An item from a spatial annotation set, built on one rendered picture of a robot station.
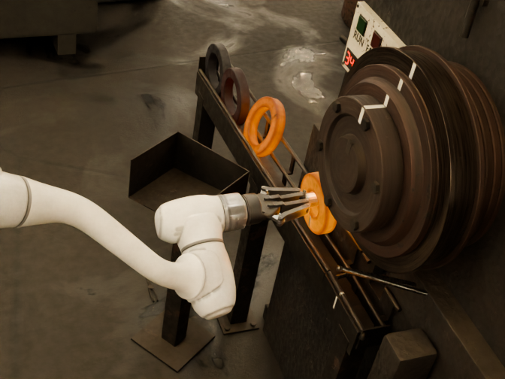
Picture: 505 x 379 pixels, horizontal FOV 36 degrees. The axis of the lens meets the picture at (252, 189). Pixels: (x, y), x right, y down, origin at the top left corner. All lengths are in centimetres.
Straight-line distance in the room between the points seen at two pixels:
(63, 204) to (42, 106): 211
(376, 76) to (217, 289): 57
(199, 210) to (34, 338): 103
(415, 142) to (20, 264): 175
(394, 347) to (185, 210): 55
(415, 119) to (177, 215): 60
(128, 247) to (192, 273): 16
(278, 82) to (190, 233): 234
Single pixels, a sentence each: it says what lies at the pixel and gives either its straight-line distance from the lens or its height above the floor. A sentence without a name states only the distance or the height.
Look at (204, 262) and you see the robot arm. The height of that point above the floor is 83.
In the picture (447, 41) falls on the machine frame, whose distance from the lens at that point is 169.
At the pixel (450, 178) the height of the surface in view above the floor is 123.
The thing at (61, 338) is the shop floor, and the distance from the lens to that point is 263.
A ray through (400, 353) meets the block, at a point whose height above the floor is 80.
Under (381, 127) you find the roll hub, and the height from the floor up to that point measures 124.
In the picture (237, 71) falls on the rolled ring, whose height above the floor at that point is 78.
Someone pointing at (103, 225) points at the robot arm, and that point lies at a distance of 159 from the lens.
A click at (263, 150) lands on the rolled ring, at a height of 68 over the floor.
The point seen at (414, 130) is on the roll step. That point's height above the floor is 126.
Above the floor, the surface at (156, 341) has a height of 1.
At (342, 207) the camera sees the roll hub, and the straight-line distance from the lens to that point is 164.
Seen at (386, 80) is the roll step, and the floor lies 128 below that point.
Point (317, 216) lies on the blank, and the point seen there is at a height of 82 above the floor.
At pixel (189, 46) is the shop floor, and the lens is 421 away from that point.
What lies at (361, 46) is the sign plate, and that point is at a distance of 196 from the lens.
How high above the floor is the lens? 203
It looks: 38 degrees down
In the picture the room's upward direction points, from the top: 11 degrees clockwise
